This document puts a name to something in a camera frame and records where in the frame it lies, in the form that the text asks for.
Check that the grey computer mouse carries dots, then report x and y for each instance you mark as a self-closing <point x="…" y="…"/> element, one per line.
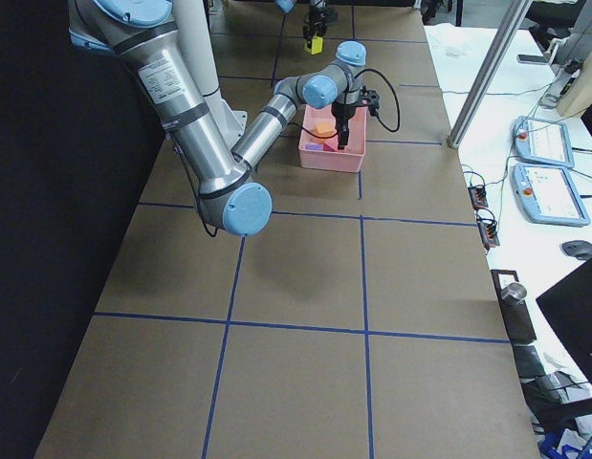
<point x="579" y="249"/>

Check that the usb hub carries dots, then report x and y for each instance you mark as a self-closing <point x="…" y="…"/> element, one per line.
<point x="478" y="196"/>
<point x="488" y="228"/>

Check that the black monitor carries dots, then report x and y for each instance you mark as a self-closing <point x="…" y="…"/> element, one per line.
<point x="567" y="307"/>

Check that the metal cylinder on stand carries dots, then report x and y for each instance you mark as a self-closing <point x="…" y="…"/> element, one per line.
<point x="511" y="296"/>

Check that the red foam block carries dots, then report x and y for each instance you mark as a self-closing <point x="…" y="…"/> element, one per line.
<point x="330" y="147"/>

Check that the white mounting post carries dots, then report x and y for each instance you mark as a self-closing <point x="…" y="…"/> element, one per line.
<point x="195" y="46"/>

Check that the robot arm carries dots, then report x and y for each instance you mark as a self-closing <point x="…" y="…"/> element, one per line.
<point x="286" y="6"/>
<point x="166" y="46"/>

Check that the aluminium frame post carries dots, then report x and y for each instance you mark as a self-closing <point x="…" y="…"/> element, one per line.
<point x="501" y="42"/>

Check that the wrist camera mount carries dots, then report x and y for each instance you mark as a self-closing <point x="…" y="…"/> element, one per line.
<point x="371" y="101"/>

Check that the yellow-green foam block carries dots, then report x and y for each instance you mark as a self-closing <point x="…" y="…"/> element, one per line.
<point x="314" y="46"/>

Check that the pink plastic bin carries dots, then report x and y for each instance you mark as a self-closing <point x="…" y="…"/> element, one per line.
<point x="349" y="159"/>

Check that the near teach pendant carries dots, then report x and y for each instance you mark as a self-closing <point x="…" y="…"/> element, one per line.
<point x="547" y="195"/>

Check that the far teach pendant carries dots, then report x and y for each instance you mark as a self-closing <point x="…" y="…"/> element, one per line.
<point x="539" y="141"/>

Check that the teach pendant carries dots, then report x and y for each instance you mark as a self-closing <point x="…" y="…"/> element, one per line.
<point x="547" y="195"/>
<point x="539" y="141"/>

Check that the orange foam block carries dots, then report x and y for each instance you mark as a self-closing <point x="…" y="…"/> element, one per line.
<point x="324" y="130"/>

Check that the smartphone on desk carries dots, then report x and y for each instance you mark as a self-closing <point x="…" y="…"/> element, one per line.
<point x="532" y="59"/>

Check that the far usb hub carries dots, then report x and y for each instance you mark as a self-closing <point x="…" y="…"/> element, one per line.
<point x="478" y="196"/>

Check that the near usb hub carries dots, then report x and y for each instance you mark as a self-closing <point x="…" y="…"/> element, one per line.
<point x="488" y="228"/>

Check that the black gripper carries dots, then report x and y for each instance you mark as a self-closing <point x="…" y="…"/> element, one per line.
<point x="342" y="114"/>
<point x="314" y="21"/>

